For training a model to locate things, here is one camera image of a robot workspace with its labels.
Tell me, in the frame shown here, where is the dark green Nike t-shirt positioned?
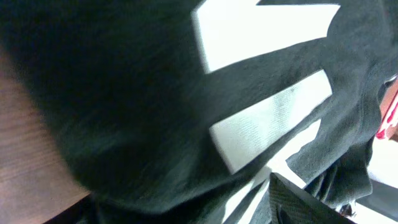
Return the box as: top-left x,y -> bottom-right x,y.
1,0 -> 397,223

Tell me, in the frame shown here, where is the red t-shirt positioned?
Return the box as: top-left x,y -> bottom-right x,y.
376,92 -> 397,140

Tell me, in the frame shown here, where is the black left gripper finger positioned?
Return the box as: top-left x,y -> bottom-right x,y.
269,173 -> 354,224

